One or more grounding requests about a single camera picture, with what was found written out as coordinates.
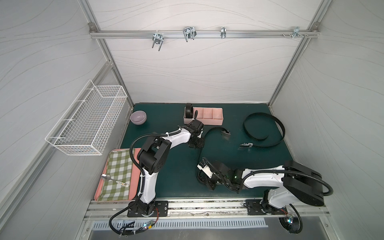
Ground long black belt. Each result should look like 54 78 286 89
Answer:
185 103 194 119

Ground pink divided storage box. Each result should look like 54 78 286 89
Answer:
184 107 224 126

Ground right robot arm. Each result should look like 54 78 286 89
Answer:
196 158 334 215

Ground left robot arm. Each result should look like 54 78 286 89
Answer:
130 119 204 209

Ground purple bowl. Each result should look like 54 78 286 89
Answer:
130 111 147 125

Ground pink tray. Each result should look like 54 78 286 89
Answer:
94 147 143 202

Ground green checked cloth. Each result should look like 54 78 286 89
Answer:
97 148 136 202

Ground metal hook clamp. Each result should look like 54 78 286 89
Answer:
282 27 309 39
152 32 164 51
183 27 197 42
221 27 227 39

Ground metal spoon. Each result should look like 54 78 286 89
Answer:
101 174 130 188

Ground white vent strip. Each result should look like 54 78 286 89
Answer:
92 218 268 231

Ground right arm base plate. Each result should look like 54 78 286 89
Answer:
243 199 288 216

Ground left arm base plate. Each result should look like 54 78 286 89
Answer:
127 200 169 218

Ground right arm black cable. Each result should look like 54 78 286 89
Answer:
278 203 304 235

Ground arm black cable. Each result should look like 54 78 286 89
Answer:
278 203 304 235
108 202 160 237

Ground front aluminium frame rail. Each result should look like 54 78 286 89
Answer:
84 198 330 221

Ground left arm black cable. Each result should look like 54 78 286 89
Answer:
108 202 160 237

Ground white wire basket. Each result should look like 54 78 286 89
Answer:
45 80 127 156

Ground horizontal aluminium rail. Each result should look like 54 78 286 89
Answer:
90 29 321 39

